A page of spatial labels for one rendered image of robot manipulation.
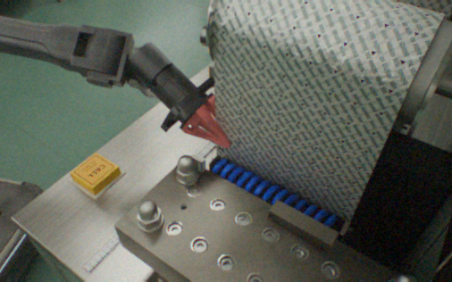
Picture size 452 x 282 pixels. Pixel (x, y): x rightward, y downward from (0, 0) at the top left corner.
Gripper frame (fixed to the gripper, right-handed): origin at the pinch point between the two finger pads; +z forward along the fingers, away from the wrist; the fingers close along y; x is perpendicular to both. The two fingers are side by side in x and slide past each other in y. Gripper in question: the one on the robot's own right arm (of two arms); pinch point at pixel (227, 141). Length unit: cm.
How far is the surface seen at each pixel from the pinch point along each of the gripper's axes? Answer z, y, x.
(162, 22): -108, -173, -185
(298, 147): 7.4, 0.3, 11.0
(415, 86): 9.2, -0.6, 28.2
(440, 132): 34, -44, 0
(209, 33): -11.1, 1.1, 15.3
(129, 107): -57, -77, -156
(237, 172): 4.5, 2.7, -0.3
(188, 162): -1.8, 7.2, -0.6
